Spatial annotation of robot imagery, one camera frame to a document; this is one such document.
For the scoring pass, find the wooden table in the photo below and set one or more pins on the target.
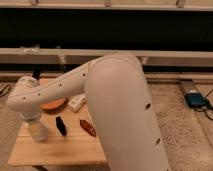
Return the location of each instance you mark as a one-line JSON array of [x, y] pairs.
[[76, 148]]

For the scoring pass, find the white bottle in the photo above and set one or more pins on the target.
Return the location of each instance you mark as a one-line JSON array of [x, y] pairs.
[[77, 102]]

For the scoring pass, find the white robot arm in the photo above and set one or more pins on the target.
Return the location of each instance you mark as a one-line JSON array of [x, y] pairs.
[[118, 102]]

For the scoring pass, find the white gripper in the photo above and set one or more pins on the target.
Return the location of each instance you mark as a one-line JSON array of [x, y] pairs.
[[32, 121]]

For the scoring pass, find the blue box on floor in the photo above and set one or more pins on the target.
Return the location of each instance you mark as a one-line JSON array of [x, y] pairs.
[[196, 100]]

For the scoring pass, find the dark red oval object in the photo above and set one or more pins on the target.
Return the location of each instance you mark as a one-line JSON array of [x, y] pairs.
[[86, 126]]

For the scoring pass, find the orange bowl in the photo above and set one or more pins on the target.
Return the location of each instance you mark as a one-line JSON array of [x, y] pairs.
[[53, 104]]

